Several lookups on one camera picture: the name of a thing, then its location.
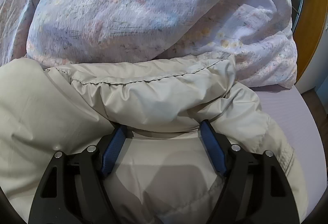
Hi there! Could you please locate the beige puffer jacket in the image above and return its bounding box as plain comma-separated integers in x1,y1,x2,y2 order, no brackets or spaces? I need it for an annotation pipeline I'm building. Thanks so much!
0,56,308,224

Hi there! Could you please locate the floral duvet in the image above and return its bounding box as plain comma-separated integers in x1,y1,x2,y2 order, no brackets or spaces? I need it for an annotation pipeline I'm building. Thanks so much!
0,0,298,90

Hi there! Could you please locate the bed with lavender sheet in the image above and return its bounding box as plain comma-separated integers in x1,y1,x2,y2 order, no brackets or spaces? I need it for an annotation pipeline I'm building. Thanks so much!
252,84,328,224

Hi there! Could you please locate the glass door with wooden frame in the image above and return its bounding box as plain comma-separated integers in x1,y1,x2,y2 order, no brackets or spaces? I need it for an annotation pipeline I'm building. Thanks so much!
272,0,328,60

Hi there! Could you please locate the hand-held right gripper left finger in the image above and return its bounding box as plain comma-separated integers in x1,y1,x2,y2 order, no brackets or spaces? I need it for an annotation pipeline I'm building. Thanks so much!
28,125,129,224

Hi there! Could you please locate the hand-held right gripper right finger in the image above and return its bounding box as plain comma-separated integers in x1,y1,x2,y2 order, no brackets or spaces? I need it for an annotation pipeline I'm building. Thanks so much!
199,119,300,224

